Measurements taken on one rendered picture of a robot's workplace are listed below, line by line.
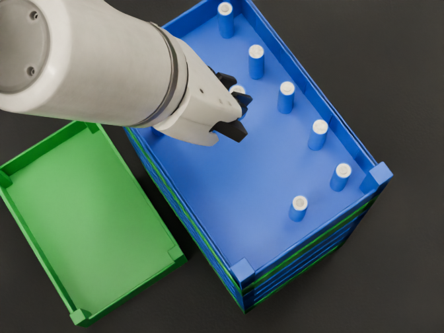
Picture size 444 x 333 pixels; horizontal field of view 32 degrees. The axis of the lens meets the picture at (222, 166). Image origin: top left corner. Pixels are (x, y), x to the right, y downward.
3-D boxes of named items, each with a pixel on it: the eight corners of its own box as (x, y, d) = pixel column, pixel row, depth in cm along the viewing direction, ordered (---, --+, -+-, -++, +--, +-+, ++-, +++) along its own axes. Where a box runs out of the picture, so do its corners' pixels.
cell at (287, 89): (274, 104, 92) (275, 85, 85) (286, 96, 92) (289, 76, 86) (283, 116, 91) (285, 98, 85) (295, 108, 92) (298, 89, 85)
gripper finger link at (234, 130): (176, 104, 65) (175, 80, 70) (242, 157, 68) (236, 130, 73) (185, 94, 65) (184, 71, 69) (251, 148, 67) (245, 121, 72)
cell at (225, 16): (216, 30, 95) (213, 6, 88) (228, 22, 95) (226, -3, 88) (224, 41, 94) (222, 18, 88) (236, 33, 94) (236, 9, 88)
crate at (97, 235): (-2, 181, 133) (-18, 170, 125) (97, 119, 135) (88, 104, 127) (85, 328, 126) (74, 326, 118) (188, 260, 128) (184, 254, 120)
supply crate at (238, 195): (100, 88, 94) (86, 63, 86) (236, 0, 96) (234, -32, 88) (240, 291, 87) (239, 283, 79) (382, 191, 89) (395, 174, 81)
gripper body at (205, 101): (75, 64, 64) (145, 80, 74) (145, 154, 61) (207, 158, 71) (133, -2, 62) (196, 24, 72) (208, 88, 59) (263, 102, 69)
